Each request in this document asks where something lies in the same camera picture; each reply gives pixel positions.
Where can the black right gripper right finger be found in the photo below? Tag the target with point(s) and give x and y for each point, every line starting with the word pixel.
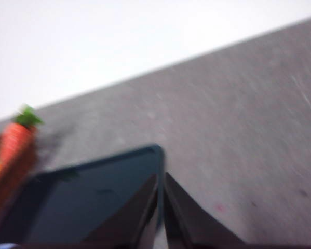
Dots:
pixel 186 223

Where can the brown wicker basket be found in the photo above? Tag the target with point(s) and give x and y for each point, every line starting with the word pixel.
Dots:
pixel 4 186

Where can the orange toy carrot green leaves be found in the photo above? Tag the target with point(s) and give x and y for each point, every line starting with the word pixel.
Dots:
pixel 15 142

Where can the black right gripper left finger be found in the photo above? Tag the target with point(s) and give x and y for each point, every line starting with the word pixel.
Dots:
pixel 134 223

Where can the black rectangular tray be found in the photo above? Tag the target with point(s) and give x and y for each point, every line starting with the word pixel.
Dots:
pixel 80 202

